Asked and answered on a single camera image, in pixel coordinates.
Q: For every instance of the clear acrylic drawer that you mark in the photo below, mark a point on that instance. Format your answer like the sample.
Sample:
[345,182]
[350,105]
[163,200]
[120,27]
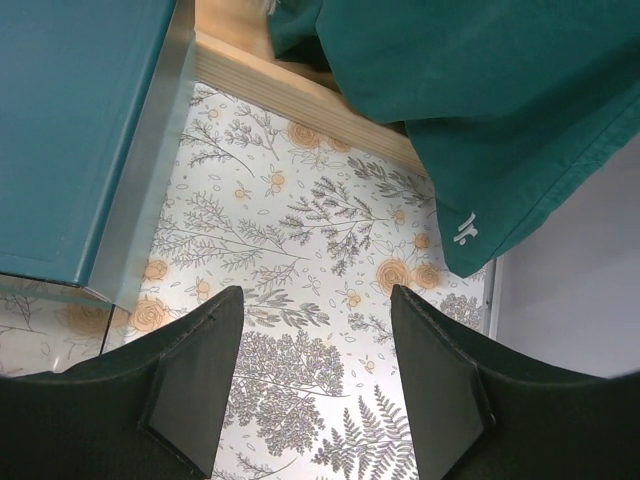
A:
[145,175]

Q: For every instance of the wooden rack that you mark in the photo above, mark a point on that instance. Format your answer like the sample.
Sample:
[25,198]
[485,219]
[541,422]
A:
[234,54]

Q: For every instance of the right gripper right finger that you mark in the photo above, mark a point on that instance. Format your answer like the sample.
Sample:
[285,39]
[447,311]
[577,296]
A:
[480,410]

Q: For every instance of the green shorts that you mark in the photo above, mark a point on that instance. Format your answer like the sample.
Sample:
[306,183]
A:
[509,105]

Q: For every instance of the teal drawer box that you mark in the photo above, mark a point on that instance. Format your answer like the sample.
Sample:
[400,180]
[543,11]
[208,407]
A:
[74,78]

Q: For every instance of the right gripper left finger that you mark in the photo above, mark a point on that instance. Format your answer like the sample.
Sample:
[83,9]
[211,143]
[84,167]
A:
[150,409]

